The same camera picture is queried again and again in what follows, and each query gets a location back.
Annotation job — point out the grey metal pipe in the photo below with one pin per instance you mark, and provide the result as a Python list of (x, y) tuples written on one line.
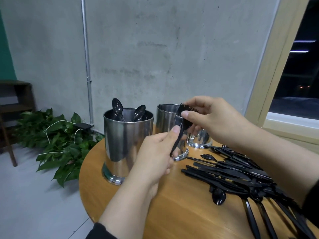
[(87, 57)]

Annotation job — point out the green leafy plant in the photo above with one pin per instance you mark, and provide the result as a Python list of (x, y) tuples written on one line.
[(60, 146)]

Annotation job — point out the black power adapter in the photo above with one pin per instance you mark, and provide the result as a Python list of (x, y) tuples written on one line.
[(83, 126)]

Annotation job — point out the black plastic fork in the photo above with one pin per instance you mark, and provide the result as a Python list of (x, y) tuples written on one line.
[(182, 109)]

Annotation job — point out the person's left forearm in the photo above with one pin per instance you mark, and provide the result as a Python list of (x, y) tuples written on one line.
[(127, 211)]

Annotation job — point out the person's left hand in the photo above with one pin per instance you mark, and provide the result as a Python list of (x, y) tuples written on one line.
[(154, 156)]

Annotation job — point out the pile of black plastic cutlery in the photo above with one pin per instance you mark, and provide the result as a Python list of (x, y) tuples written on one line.
[(239, 179)]

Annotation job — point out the person's right hand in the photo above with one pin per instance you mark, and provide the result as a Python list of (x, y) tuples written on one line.
[(219, 119)]

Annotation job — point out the dark wooden shelf unit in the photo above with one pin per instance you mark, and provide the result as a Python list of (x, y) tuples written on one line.
[(15, 107)]

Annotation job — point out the person's right forearm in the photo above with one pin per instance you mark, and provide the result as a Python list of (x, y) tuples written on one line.
[(284, 166)]

